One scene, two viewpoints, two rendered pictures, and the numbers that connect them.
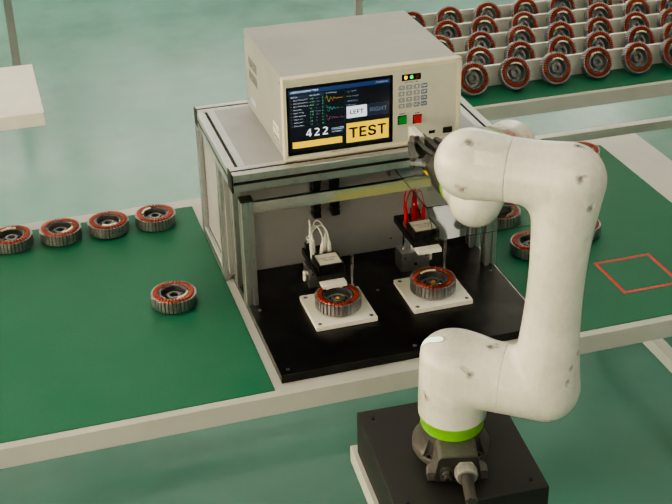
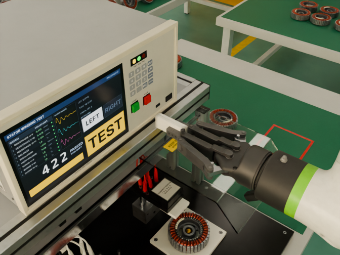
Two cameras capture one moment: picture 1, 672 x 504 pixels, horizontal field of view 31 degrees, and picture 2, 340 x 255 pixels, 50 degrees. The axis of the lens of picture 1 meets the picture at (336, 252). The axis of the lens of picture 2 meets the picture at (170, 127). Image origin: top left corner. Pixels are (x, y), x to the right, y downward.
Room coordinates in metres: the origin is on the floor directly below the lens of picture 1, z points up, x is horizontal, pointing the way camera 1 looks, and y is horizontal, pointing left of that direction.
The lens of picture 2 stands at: (2.09, 0.13, 1.64)
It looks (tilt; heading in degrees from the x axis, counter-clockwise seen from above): 40 degrees down; 324
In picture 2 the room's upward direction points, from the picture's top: straight up
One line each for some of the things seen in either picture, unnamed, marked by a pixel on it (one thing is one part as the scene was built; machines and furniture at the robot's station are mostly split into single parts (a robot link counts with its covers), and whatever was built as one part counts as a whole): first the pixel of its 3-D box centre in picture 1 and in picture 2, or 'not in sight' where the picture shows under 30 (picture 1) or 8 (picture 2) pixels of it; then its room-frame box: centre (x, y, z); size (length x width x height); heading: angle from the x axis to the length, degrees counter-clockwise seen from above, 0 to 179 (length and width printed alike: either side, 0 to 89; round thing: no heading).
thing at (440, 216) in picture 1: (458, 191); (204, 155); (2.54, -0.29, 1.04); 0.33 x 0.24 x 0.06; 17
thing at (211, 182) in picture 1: (215, 199); not in sight; (2.77, 0.31, 0.91); 0.28 x 0.03 x 0.32; 17
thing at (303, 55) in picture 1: (348, 81); (45, 76); (2.79, -0.04, 1.22); 0.44 x 0.39 x 0.20; 107
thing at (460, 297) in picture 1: (432, 291); (188, 237); (2.52, -0.23, 0.78); 0.15 x 0.15 x 0.01; 17
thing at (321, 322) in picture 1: (338, 308); not in sight; (2.45, 0.00, 0.78); 0.15 x 0.15 x 0.01; 17
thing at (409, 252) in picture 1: (412, 256); (147, 205); (2.65, -0.19, 0.80); 0.08 x 0.05 x 0.06; 107
